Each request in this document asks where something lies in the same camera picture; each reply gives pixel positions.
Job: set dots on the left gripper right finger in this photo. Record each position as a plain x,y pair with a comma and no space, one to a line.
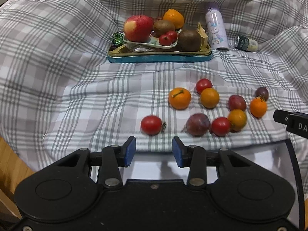
193,157

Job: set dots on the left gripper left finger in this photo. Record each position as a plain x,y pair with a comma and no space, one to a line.
112,158

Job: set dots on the mandarin with green leaf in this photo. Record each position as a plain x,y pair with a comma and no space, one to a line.
258,107

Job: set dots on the red tomato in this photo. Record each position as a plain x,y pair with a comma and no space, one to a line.
151,125
221,126
203,84

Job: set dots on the purple plum front left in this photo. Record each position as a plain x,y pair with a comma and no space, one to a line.
197,124

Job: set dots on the dark purple plum right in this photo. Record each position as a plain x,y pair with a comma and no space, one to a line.
262,93

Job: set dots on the orange yellow fruit front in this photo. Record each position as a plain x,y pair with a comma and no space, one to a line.
237,119

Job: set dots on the orange mandarin with stem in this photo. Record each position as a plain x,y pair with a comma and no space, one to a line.
179,98

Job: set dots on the yellow orange round fruit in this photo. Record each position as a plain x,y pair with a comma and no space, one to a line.
209,98

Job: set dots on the purple plum middle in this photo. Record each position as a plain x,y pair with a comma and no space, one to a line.
237,102

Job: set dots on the red tomato back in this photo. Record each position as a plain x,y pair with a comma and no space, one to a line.
203,84

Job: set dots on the dark green drink can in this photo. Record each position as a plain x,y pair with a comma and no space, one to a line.
245,44

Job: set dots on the grey plaid sofa cover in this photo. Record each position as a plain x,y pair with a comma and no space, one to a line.
59,92

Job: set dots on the blue gold tin tray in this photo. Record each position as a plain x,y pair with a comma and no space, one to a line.
135,53

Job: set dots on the yellow paper wrapper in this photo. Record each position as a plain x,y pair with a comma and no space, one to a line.
203,35

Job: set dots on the purple cartoon thermos bottle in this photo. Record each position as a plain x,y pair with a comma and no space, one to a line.
217,36

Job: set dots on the large brown round fruit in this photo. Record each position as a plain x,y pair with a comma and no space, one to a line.
189,40

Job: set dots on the green foil candy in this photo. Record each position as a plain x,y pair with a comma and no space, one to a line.
117,39

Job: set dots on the white patterned small plate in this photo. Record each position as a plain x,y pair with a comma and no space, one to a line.
152,42

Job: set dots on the cherry tomato on plate front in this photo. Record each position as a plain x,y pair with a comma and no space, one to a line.
165,40

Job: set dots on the cherry tomato on plate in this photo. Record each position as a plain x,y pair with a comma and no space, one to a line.
172,35
165,40

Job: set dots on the cherry tomato on plate back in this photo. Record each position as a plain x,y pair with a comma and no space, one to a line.
172,35

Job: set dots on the red apple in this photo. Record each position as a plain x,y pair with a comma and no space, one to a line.
138,28

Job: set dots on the brown kiwi on plate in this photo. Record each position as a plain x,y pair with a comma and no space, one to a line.
161,27

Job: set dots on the red dates on tray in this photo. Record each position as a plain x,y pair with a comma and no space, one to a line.
158,18

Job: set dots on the large orange on tray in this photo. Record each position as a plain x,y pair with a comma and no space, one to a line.
174,17

